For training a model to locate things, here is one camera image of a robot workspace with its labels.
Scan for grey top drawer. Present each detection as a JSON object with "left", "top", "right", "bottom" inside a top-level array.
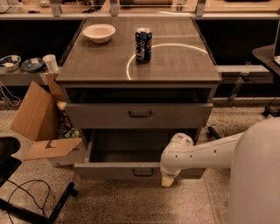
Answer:
[{"left": 66, "top": 103, "right": 213, "bottom": 129}]

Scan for blue patterned bowl right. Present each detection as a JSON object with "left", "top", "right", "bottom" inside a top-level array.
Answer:
[{"left": 21, "top": 58, "right": 44, "bottom": 73}]

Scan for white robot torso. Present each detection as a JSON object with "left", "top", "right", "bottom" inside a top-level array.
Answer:
[{"left": 227, "top": 117, "right": 280, "bottom": 224}]

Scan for black stand base left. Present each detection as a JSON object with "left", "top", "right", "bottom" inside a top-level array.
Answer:
[{"left": 0, "top": 182, "right": 78, "bottom": 224}]

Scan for blue patterned bowl left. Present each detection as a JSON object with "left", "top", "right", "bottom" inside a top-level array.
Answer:
[{"left": 0, "top": 55, "right": 21, "bottom": 72}]

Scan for blue soda can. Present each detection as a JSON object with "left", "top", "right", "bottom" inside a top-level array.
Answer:
[{"left": 135, "top": 27, "right": 152, "bottom": 64}]

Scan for white bowl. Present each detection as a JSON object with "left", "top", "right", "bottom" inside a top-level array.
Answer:
[{"left": 82, "top": 24, "right": 116, "bottom": 44}]

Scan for black stand base right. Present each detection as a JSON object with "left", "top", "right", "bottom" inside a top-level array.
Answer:
[{"left": 208, "top": 126, "right": 221, "bottom": 139}]

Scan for dark side table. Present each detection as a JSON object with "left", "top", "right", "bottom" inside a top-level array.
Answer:
[{"left": 252, "top": 45, "right": 280, "bottom": 78}]

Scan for black cable on floor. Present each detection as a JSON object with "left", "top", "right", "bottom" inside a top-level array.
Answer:
[{"left": 6, "top": 178, "right": 52, "bottom": 224}]

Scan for black chair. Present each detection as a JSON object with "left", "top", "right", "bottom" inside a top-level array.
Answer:
[{"left": 0, "top": 136, "right": 21, "bottom": 187}]

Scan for black stand base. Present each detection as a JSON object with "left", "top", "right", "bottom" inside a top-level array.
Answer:
[
  {"left": 0, "top": 182, "right": 78, "bottom": 224},
  {"left": 208, "top": 126, "right": 221, "bottom": 139}
]

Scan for white cables left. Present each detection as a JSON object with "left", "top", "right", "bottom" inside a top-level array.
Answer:
[{"left": 0, "top": 80, "right": 23, "bottom": 109}]

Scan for open cardboard box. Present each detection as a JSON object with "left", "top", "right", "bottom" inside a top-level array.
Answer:
[{"left": 10, "top": 81, "right": 87, "bottom": 166}]

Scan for grey drawer cabinet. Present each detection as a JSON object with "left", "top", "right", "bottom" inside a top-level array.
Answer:
[{"left": 57, "top": 17, "right": 221, "bottom": 144}]

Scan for snack bags in box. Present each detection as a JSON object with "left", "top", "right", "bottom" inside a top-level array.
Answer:
[{"left": 57, "top": 101, "right": 80, "bottom": 138}]

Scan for grey drawer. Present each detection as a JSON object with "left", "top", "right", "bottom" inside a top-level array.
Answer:
[
  {"left": 74, "top": 129, "right": 197, "bottom": 180},
  {"left": 66, "top": 103, "right": 213, "bottom": 129}
]

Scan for white paper cup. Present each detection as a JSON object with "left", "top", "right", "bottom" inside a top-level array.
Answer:
[{"left": 43, "top": 54, "right": 59, "bottom": 74}]

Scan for blue patterned bowl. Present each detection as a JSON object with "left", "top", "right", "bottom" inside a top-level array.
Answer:
[
  {"left": 0, "top": 55, "right": 21, "bottom": 72},
  {"left": 21, "top": 58, "right": 44, "bottom": 73}
]

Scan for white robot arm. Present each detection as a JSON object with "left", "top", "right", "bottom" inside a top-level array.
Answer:
[{"left": 160, "top": 133, "right": 242, "bottom": 187}]

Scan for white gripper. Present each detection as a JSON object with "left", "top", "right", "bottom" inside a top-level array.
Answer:
[{"left": 160, "top": 164, "right": 181, "bottom": 187}]

